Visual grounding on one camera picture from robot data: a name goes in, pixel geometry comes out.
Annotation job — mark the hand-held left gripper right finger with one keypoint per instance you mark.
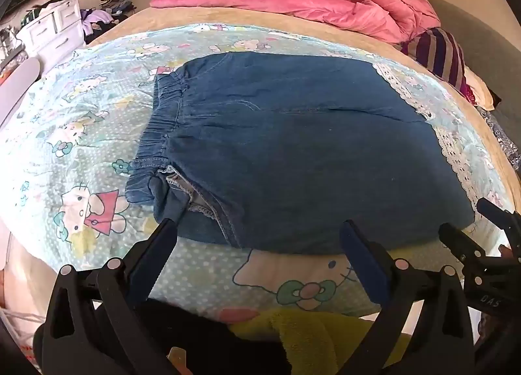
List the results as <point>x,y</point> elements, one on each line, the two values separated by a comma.
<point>360,255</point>

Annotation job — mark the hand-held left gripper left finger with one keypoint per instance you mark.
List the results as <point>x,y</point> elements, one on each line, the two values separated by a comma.
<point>158,259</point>

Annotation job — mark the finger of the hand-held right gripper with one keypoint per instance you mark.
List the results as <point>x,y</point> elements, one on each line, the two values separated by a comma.
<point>498,216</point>
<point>458,242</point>

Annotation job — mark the blue denim pants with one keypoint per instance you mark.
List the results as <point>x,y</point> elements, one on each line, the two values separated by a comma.
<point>285,147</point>

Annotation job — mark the blue floral cloth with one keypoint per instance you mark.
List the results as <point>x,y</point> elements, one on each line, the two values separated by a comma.
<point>504,137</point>

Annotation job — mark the black cloth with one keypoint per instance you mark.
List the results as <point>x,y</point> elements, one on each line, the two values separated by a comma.
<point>195,330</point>

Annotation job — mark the yellow-green towel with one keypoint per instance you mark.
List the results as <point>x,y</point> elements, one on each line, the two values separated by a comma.
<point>309,330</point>

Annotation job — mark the cream cloth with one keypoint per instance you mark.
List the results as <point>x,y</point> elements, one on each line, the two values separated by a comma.
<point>478,90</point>

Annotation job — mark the light blue cartoon printed blanket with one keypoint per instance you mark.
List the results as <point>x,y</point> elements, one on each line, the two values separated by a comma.
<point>81,114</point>

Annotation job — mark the grey padded headboard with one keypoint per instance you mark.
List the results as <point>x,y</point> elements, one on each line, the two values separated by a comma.
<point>488,45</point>

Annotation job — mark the purple striped cloth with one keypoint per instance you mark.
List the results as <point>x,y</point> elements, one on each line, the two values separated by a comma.
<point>439,53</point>

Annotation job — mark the pale lilac board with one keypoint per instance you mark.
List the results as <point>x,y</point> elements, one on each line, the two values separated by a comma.
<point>18,82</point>

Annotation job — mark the pink pillow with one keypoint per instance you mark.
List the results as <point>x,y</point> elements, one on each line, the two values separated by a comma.
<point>401,6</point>

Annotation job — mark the white drawer cabinet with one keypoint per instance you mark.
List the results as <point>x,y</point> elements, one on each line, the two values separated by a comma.
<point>49,29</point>

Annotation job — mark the pile of dark clothes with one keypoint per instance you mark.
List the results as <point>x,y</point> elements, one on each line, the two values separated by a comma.
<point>110,8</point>

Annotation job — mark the tan bed sheet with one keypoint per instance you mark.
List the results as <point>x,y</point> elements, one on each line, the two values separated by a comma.
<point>244,17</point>

